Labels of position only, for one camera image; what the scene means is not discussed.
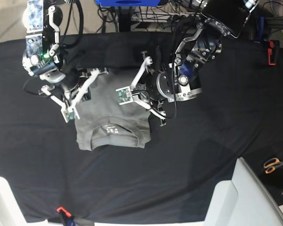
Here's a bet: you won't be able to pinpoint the red black clamp right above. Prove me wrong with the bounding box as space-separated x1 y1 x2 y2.
267 40 280 65

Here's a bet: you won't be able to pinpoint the red blue clamp bottom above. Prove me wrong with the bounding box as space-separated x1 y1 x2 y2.
56 206 76 226

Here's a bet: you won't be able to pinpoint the blue plastic box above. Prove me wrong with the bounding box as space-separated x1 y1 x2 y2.
95 0 160 7

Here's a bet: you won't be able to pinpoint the black stand post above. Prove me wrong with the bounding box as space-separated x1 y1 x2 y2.
116 6 135 32

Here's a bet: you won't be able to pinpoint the orange handled scissors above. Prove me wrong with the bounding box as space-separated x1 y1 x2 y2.
263 158 283 174

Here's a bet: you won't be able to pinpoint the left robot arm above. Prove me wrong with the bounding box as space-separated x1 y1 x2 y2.
146 0 258 103

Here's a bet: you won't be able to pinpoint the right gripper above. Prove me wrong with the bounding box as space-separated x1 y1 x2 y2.
40 68 92 101

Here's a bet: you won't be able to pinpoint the white power strip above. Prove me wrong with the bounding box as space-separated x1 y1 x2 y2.
131 11 194 23

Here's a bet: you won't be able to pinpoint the grey T-shirt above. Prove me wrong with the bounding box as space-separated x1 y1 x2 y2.
75 69 151 151

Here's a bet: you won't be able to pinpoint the black table cloth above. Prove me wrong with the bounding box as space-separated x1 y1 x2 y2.
0 39 283 224

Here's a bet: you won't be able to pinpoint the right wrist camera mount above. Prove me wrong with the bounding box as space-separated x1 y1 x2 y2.
39 67 108 123

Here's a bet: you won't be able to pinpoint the white table frame left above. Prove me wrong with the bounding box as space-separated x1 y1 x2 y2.
0 177 48 226

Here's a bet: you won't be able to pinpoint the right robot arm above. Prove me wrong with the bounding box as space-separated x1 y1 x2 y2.
22 0 84 104

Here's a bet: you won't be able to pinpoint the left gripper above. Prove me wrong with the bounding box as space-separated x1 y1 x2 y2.
146 70 176 106

